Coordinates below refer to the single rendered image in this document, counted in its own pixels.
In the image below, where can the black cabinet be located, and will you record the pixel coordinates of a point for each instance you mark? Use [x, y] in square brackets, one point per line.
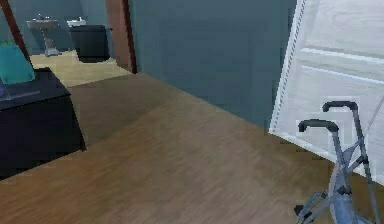
[33, 126]

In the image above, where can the black bin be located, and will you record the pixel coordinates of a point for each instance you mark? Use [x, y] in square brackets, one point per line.
[90, 42]

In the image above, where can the brown room door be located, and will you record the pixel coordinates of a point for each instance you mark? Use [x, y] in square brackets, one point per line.
[120, 33]

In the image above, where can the grey exercise machine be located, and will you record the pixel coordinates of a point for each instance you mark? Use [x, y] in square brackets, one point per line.
[340, 180]

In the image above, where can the teal box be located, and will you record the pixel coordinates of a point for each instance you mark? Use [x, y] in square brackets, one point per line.
[15, 63]

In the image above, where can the grey pedestal sink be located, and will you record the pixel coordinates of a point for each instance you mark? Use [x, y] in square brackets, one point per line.
[45, 26]

